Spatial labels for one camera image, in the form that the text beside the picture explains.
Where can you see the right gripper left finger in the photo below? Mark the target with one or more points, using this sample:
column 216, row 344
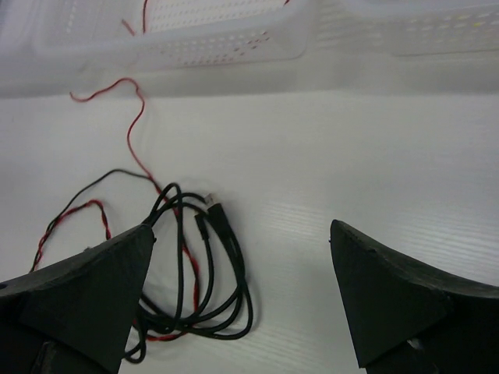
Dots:
column 75, row 315

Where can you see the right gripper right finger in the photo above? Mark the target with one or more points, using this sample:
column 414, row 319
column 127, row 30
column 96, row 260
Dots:
column 406, row 316

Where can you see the right white perforated basket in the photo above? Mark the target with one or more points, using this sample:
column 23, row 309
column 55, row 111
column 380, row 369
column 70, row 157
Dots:
column 407, row 28

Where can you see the white perforated basket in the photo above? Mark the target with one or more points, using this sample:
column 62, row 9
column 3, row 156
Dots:
column 407, row 28
column 154, row 35

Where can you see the middle white perforated basket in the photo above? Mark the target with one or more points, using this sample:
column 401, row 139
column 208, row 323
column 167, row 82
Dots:
column 154, row 35

